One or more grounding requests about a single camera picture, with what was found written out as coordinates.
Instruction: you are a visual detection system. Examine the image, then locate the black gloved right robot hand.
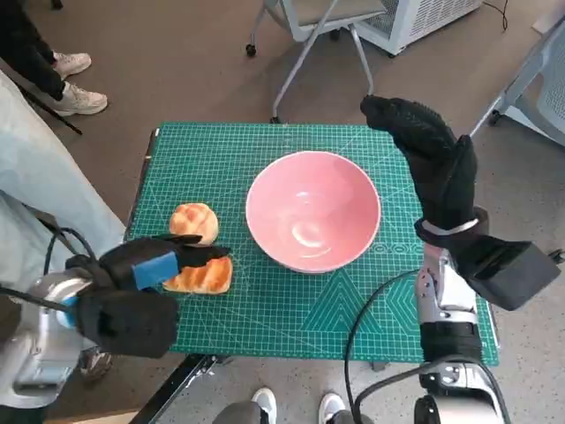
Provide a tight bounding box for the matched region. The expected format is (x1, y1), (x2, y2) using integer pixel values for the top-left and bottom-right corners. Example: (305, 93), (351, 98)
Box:
(359, 95), (480, 233)

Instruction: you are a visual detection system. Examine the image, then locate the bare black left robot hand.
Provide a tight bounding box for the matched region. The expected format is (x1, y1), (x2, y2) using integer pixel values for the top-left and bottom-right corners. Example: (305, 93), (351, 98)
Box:
(94, 233), (233, 292)

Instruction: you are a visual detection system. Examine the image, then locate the round toy bread bun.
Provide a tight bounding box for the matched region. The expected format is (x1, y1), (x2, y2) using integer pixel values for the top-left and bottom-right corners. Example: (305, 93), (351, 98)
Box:
(169, 202), (221, 246)

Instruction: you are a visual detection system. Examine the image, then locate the braided toy bread loaf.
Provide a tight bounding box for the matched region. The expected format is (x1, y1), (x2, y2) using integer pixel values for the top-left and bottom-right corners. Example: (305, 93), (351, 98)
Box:
(162, 256), (234, 295)

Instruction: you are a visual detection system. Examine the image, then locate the pink bowl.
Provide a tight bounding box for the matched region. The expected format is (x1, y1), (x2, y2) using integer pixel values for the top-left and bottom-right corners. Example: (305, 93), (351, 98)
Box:
(245, 151), (383, 275)

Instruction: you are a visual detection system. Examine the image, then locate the person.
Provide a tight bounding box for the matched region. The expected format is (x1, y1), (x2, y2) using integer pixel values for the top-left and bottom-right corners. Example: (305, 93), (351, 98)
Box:
(0, 0), (109, 117)
(0, 70), (127, 383)
(211, 386), (367, 424)

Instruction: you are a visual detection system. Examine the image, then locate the light blue mesh chair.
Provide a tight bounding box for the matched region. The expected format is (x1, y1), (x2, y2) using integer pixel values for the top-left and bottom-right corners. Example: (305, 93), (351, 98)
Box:
(470, 19), (565, 149)

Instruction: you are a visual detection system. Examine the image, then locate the white perforated cabinet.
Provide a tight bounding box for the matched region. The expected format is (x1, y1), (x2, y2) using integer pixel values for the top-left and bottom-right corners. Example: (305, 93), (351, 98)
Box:
(357, 0), (482, 57)

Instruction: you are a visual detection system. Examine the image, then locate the green cutting mat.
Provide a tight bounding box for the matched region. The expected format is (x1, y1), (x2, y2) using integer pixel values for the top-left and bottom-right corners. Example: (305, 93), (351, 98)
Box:
(125, 122), (502, 366)

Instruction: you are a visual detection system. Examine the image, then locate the black rod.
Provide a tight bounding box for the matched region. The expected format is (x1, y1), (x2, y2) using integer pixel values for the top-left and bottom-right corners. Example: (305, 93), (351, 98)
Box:
(0, 59), (83, 135)

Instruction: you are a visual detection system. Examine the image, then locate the grey office chair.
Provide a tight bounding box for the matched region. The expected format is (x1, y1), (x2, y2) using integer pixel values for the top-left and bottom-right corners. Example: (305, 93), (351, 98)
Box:
(245, 0), (389, 124)

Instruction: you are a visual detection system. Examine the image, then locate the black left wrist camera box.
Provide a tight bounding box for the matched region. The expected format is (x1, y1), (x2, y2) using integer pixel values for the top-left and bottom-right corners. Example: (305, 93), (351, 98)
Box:
(74, 286), (180, 360)

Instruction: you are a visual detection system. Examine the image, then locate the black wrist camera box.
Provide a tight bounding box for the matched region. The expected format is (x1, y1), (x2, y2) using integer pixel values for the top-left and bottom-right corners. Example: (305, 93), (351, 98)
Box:
(463, 236), (561, 312)
(74, 286), (180, 360)

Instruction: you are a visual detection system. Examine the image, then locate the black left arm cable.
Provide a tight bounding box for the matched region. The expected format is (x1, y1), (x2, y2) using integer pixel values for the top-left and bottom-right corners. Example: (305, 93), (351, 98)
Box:
(0, 227), (101, 310)

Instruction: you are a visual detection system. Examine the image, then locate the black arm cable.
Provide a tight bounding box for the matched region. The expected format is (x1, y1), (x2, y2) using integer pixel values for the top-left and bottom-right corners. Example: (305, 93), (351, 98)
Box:
(0, 227), (101, 310)
(343, 269), (509, 424)

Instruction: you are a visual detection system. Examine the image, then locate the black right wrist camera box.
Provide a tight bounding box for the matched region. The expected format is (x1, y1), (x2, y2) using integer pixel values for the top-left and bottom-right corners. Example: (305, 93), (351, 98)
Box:
(463, 236), (561, 312)

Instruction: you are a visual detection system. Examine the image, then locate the black metal table rail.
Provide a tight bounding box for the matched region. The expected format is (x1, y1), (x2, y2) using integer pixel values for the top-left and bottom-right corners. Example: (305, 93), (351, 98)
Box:
(132, 352), (233, 424)

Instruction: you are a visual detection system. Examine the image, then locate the thin black floor cable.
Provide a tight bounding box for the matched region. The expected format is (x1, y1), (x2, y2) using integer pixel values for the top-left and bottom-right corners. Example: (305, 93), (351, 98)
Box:
(484, 0), (509, 30)

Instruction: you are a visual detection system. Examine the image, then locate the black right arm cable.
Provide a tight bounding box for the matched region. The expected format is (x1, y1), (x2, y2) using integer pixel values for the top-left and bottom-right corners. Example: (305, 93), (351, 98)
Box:
(343, 269), (509, 424)

